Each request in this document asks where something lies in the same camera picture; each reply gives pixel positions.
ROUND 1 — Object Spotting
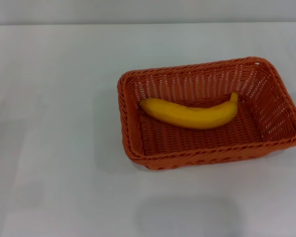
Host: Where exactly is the yellow banana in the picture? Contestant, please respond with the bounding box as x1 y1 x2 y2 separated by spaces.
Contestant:
140 92 239 130

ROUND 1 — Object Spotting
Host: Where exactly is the orange woven plastic basket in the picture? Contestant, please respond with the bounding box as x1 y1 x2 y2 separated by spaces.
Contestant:
117 57 296 171

